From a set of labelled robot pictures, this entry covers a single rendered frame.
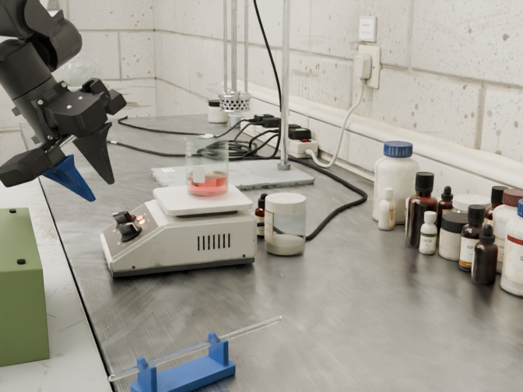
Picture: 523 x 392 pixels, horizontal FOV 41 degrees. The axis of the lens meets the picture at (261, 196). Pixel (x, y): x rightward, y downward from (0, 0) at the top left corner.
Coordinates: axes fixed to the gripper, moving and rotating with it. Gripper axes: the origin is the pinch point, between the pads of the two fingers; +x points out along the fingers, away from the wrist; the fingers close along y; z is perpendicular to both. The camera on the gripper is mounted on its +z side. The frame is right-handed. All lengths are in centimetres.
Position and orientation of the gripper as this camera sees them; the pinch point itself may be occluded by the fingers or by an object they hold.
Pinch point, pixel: (88, 169)
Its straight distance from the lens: 92.0
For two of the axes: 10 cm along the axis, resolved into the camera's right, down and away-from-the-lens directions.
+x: 4.6, 8.1, 3.6
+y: 4.7, -5.7, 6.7
